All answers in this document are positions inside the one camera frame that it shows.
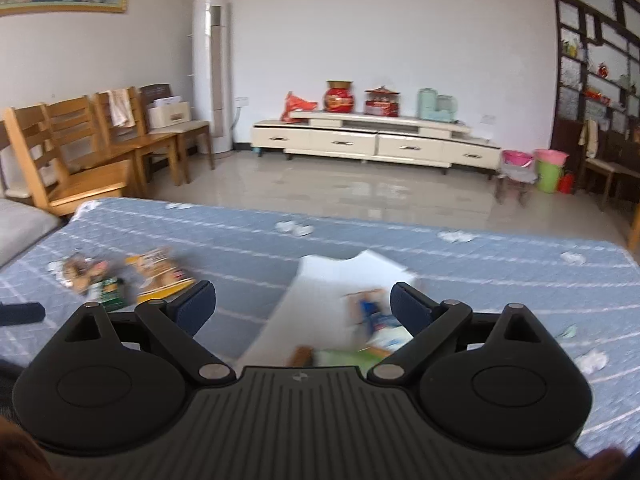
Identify red plastic bag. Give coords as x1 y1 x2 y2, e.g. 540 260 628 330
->
280 91 318 124

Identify blue quilted table cover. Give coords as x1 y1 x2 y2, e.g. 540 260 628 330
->
1 198 639 454

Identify pink basin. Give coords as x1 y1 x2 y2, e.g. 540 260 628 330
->
501 150 534 168

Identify blue white snack pack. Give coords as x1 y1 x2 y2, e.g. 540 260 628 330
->
344 288 412 353

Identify cream TV cabinet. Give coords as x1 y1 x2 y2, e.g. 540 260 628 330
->
252 110 501 172

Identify dark chair with bag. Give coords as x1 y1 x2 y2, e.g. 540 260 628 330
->
139 84 215 183

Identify red pavilion gift box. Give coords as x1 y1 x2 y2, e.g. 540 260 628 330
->
363 86 400 117

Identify red round jar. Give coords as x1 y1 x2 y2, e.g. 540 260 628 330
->
323 80 355 114

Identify light green cracker pack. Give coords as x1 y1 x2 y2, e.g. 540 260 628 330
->
311 349 385 376

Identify small wooden stool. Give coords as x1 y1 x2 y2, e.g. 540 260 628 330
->
495 162 538 207

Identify red white cardboard box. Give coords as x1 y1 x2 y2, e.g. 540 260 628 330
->
234 249 420 372

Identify white towel on chair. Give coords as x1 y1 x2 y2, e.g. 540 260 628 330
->
107 88 134 128

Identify yellow bag small buns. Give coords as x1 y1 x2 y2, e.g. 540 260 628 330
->
125 248 195 304

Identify clear bag round cookies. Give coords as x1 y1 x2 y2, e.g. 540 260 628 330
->
47 252 110 295

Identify dark wooden display shelf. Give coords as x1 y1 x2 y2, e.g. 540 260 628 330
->
550 0 639 174

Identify mint green kitchen appliance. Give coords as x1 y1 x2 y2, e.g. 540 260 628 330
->
418 88 458 122

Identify dark brown cake pack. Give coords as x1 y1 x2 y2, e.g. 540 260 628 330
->
288 346 314 368

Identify near light wooden chair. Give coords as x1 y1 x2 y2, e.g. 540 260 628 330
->
3 106 132 217

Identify green white snack pack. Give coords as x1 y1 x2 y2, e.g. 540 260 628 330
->
87 278 126 312

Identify chair by shelf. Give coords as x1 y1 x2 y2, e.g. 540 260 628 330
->
578 119 639 210

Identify small red bucket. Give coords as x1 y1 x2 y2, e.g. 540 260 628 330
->
556 174 575 194

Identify green bucket pink lid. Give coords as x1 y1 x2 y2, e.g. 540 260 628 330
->
535 148 568 194

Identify light wooden chair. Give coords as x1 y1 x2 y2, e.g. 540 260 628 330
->
41 96 134 174
3 106 132 217

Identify grey sofa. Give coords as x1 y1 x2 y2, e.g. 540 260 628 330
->
0 198 61 266

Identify white paper gift bag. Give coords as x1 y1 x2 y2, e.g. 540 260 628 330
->
148 96 191 129

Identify white standing air conditioner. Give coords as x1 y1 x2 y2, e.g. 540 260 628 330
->
191 0 233 155

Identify dark padded chair left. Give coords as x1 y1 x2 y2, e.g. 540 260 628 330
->
0 122 32 203

